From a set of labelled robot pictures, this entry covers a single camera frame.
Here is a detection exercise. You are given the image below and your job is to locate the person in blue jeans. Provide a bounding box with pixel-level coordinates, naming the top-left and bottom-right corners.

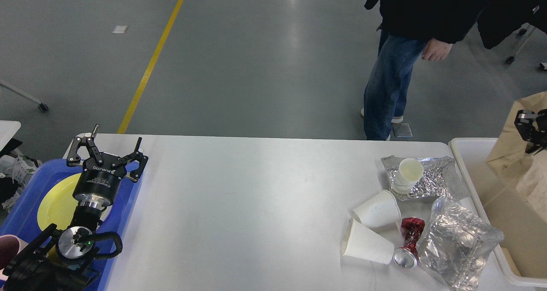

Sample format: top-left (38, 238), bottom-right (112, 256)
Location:
top-left (361, 0), bottom-right (492, 141)

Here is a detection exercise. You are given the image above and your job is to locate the right floor outlet plate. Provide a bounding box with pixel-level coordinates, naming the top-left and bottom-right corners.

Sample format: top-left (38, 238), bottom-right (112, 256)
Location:
top-left (391, 122), bottom-right (413, 138)

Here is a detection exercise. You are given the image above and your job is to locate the pale green plate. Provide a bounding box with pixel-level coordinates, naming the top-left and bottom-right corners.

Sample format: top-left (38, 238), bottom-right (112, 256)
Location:
top-left (96, 188), bottom-right (117, 229)

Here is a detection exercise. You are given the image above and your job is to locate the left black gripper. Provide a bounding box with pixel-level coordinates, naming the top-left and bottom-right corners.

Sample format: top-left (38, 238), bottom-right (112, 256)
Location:
top-left (66, 123), bottom-right (149, 209)

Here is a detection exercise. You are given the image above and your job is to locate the small foil wrapper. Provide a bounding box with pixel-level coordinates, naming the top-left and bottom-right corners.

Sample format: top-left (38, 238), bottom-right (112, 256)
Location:
top-left (381, 156), bottom-right (470, 202)

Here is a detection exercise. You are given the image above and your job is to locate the white rolling chair frame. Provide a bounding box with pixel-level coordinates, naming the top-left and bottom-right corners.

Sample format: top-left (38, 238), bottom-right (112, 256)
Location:
top-left (505, 24), bottom-right (537, 65)

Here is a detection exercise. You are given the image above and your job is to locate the beige plastic bin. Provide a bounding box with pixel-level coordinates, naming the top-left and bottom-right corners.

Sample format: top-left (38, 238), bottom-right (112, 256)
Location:
top-left (449, 138), bottom-right (546, 291)

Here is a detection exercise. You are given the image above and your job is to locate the upper white paper cup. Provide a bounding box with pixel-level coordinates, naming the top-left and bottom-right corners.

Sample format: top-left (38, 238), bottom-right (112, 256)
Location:
top-left (350, 190), bottom-right (402, 229)

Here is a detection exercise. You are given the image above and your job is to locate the crushed red soda can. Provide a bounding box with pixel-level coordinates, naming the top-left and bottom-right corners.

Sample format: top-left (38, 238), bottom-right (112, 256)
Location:
top-left (393, 217), bottom-right (425, 268)

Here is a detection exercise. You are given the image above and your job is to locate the lower white paper cup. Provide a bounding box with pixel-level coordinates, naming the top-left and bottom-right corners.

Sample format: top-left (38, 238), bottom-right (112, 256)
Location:
top-left (340, 219), bottom-right (394, 265)

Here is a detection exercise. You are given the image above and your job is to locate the pink ribbed cup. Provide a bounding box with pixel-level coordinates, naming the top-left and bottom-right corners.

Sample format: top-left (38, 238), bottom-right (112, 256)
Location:
top-left (0, 234), bottom-right (28, 271)

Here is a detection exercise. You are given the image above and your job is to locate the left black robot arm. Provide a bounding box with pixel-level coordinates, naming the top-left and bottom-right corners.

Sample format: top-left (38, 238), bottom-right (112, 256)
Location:
top-left (3, 125), bottom-right (148, 291)

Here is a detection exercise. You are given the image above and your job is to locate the white paper cup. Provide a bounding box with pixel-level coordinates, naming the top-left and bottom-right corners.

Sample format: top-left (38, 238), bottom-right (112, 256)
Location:
top-left (350, 190), bottom-right (402, 229)
top-left (340, 219), bottom-right (394, 265)

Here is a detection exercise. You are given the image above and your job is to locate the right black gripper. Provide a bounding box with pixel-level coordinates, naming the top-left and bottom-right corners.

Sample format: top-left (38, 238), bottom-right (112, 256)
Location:
top-left (514, 109), bottom-right (547, 155)

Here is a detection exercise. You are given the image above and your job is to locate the white side table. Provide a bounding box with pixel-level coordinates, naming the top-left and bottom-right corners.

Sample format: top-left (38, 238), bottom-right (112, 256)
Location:
top-left (0, 80), bottom-right (49, 150)

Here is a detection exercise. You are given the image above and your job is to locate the yellow plastic plate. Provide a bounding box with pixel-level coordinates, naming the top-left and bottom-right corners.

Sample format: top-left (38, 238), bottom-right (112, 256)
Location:
top-left (37, 173), bottom-right (81, 231)

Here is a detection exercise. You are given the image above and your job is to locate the silver foil bag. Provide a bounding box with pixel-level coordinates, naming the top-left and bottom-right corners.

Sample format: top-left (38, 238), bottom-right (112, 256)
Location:
top-left (417, 197), bottom-right (504, 291)

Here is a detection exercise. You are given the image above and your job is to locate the brown paper bag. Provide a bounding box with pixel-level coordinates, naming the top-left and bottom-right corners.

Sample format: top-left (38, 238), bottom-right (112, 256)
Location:
top-left (487, 91), bottom-right (547, 221)

